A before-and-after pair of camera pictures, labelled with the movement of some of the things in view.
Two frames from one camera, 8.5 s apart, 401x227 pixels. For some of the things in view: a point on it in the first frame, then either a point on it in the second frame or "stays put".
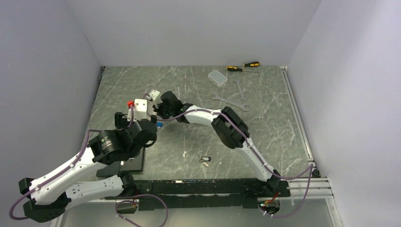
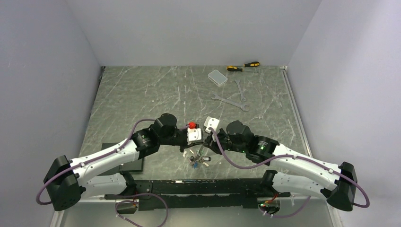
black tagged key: (204, 159) stays put
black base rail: (204, 194) stays put
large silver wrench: (242, 106) stays put
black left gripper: (121, 120) to (186, 145)
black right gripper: (158, 109) to (213, 144)
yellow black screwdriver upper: (255, 64) stays put
